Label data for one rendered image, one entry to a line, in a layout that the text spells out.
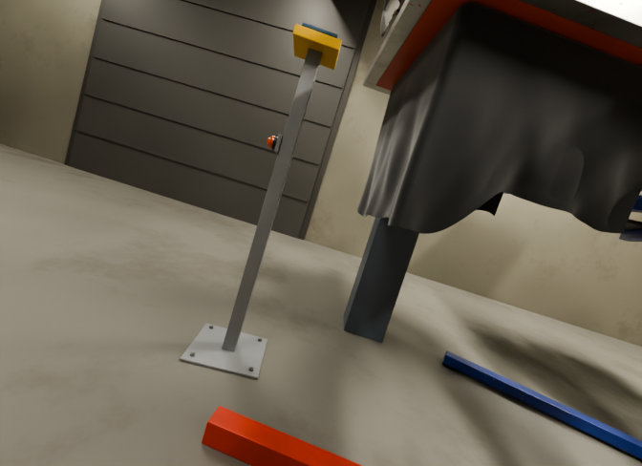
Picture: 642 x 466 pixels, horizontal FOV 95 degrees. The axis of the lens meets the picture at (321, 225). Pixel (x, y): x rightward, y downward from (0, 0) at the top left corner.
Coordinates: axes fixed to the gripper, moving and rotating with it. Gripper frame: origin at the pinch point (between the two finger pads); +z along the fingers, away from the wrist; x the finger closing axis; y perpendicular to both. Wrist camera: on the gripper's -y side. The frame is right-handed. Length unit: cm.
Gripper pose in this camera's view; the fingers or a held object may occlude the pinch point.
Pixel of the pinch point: (395, 34)
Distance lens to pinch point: 89.5
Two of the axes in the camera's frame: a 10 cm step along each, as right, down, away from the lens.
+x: -9.5, -2.9, -0.9
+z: -2.9, 9.5, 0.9
